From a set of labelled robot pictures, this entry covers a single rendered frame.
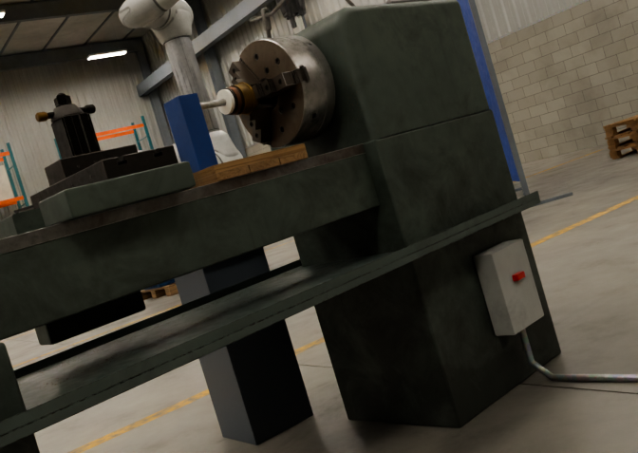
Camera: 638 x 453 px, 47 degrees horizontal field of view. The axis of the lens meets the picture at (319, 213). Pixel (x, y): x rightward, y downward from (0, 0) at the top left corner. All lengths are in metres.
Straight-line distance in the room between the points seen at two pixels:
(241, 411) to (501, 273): 1.00
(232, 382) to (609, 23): 11.38
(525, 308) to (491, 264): 0.19
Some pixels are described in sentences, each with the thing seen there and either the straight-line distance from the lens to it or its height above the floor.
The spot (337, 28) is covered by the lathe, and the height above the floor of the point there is 1.19.
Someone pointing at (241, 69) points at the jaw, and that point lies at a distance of 2.17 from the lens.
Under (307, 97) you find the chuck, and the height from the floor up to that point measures 1.03.
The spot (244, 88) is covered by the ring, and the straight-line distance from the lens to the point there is 2.06.
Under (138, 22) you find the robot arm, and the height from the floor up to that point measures 1.52.
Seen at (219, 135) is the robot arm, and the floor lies 1.07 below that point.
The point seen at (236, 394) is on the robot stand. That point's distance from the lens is 2.58.
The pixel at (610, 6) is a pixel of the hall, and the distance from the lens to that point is 13.25.
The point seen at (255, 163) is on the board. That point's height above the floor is 0.88.
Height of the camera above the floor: 0.80
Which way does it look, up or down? 2 degrees down
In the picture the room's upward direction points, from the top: 17 degrees counter-clockwise
